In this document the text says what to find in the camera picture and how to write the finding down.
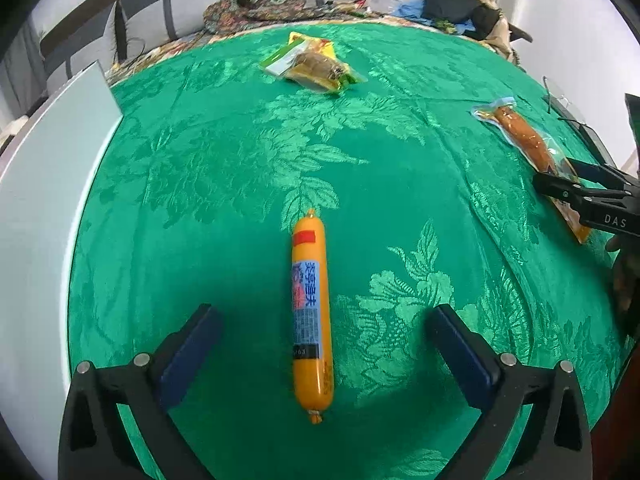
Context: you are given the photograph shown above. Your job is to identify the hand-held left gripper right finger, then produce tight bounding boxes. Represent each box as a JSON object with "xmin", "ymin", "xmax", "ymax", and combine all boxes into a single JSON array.
[{"xmin": 425, "ymin": 303, "xmax": 593, "ymax": 480}]

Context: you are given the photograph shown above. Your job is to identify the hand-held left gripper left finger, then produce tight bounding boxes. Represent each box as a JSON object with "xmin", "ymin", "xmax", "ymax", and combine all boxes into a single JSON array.
[{"xmin": 57, "ymin": 303, "xmax": 224, "ymax": 480}]

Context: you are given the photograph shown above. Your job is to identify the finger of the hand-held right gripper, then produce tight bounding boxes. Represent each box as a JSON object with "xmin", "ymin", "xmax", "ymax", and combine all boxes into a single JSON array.
[
  {"xmin": 565, "ymin": 157, "xmax": 640, "ymax": 192},
  {"xmin": 532, "ymin": 172, "xmax": 633, "ymax": 211}
]

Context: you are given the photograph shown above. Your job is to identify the clear packet with orange sausage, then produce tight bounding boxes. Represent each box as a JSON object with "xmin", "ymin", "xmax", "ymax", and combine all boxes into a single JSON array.
[{"xmin": 471, "ymin": 96, "xmax": 593, "ymax": 246}]

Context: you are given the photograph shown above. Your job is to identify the orange sausage with blue label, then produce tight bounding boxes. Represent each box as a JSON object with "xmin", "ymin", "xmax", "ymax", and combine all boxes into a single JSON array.
[{"xmin": 291, "ymin": 208, "xmax": 335, "ymax": 426}]

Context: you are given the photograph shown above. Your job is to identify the white foam box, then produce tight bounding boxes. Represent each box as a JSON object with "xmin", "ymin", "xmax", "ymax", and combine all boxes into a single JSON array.
[{"xmin": 0, "ymin": 59, "xmax": 123, "ymax": 480}]

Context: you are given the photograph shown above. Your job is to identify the person's right hand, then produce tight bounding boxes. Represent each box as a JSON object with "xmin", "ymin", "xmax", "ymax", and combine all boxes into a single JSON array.
[{"xmin": 605, "ymin": 235, "xmax": 640, "ymax": 336}]

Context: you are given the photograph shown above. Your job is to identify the green patterned tablecloth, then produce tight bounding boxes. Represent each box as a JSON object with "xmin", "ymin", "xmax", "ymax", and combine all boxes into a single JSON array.
[{"xmin": 67, "ymin": 22, "xmax": 631, "ymax": 480}]

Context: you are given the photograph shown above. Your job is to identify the black garment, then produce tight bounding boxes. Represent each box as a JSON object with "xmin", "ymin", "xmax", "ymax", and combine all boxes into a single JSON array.
[{"xmin": 422, "ymin": 0, "xmax": 501, "ymax": 41}]

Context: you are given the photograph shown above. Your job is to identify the blue cloth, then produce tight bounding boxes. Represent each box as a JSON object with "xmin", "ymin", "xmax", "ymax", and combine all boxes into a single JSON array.
[{"xmin": 389, "ymin": 0, "xmax": 473, "ymax": 36}]

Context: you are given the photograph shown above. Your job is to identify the yellow green snack packet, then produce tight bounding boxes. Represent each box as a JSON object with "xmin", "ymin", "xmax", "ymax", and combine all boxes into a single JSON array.
[{"xmin": 259, "ymin": 31, "xmax": 368, "ymax": 96}]

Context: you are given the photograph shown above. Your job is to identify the floral patterned blanket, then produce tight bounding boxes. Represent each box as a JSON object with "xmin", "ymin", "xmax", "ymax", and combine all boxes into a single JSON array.
[{"xmin": 107, "ymin": 7, "xmax": 521, "ymax": 83}]

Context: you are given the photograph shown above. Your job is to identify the grey padded sofa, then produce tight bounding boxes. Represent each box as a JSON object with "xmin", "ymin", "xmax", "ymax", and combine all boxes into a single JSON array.
[{"xmin": 0, "ymin": 0, "xmax": 456, "ymax": 136}]

